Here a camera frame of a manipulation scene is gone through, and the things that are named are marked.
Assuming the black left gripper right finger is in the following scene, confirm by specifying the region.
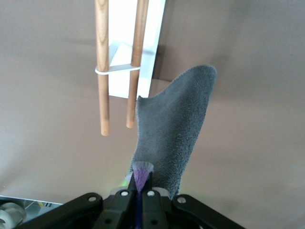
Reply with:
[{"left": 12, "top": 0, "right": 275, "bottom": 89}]
[{"left": 140, "top": 173, "right": 246, "bottom": 229}]

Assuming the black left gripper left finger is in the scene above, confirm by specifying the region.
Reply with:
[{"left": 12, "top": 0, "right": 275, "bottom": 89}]
[{"left": 14, "top": 176, "right": 134, "bottom": 229}]

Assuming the grey and purple towel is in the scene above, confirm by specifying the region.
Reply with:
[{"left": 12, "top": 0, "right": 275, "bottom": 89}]
[{"left": 125, "top": 63, "right": 217, "bottom": 229}]

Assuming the wooden rack rod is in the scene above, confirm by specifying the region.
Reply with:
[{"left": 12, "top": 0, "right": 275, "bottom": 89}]
[{"left": 94, "top": 0, "right": 111, "bottom": 136}]

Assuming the white metal rack stand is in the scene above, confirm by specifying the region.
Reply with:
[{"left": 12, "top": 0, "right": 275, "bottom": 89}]
[{"left": 94, "top": 0, "right": 167, "bottom": 100}]

